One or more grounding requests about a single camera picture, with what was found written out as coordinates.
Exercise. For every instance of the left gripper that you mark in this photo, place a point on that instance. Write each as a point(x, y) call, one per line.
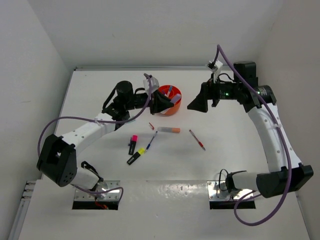
point(163, 102)

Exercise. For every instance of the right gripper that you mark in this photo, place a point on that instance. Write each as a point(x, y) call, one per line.
point(208, 91)

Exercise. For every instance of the purple highlighter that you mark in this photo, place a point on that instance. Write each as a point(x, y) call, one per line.
point(175, 98)

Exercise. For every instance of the orange highlighter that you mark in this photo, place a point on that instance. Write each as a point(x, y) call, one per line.
point(169, 129)

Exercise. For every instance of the pink highlighter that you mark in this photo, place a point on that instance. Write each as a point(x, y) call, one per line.
point(132, 144)

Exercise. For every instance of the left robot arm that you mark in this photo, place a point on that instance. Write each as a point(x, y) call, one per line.
point(58, 155)

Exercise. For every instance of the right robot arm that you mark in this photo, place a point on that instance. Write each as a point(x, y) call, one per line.
point(284, 166)

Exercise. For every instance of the orange round container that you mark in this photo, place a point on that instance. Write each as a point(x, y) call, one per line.
point(175, 108)

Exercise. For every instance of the blue capped pen in container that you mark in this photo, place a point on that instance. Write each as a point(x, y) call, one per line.
point(169, 91)

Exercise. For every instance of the red pen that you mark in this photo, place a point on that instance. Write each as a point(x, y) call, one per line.
point(197, 140)

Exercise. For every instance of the yellow highlighter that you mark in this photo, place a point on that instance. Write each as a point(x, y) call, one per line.
point(135, 156)

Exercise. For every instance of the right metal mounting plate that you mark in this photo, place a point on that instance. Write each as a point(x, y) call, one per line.
point(217, 192)

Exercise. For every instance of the metal mounting plate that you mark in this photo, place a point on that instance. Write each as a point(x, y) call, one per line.
point(113, 194)
point(217, 192)

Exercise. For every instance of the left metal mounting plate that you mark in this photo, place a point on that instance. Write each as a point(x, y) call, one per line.
point(113, 194)

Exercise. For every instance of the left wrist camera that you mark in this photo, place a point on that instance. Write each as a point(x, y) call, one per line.
point(151, 84)

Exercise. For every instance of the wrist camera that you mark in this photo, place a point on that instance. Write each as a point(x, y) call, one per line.
point(215, 68)
point(151, 84)

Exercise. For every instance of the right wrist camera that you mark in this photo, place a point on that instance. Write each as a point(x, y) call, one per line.
point(215, 68)

